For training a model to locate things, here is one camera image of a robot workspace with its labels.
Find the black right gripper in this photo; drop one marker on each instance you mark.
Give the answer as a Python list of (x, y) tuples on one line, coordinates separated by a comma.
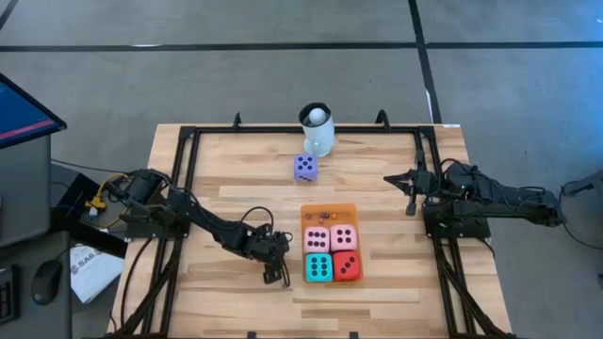
[(428, 182)]

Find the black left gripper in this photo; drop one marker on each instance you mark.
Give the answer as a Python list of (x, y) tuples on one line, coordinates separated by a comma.
[(273, 245)]

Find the green foam die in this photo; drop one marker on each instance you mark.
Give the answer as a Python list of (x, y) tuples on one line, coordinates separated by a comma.
[(319, 268)]

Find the pink foam die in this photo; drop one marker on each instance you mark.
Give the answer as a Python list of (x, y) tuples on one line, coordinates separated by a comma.
[(317, 240), (343, 237)]

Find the orange plastic tray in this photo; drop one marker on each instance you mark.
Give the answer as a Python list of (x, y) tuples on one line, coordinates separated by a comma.
[(348, 212)]

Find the red foam die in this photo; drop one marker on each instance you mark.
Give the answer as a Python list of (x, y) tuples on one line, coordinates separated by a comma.
[(347, 266)]

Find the purple foam die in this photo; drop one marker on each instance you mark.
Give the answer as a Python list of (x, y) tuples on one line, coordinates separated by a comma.
[(305, 165)]

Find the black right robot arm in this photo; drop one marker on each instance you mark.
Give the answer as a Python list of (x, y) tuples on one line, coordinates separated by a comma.
[(509, 198)]

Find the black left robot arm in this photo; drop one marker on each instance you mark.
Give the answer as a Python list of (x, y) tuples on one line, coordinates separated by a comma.
[(207, 221)]

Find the white cylinder container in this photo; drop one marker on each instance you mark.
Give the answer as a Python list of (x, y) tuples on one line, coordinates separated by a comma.
[(320, 136)]

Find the white ball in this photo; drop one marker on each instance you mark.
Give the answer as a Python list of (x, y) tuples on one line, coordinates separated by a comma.
[(317, 116)]

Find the white printed paper sheet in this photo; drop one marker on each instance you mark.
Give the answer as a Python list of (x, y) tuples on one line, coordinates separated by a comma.
[(94, 278)]

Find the black floor plate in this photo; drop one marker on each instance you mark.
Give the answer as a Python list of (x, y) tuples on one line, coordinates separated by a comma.
[(70, 221)]

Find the black computer mouse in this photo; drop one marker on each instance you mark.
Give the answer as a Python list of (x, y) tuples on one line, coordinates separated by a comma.
[(47, 280)]

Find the grey desk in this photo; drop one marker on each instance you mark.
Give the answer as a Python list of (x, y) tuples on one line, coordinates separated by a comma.
[(47, 329)]

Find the grey computer case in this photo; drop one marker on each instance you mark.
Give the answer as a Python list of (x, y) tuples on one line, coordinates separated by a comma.
[(23, 188)]

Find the black keyboard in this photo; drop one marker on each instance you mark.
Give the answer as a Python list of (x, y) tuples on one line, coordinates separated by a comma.
[(8, 294)]

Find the computer monitor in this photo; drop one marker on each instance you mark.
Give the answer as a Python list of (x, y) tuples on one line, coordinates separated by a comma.
[(23, 117)]

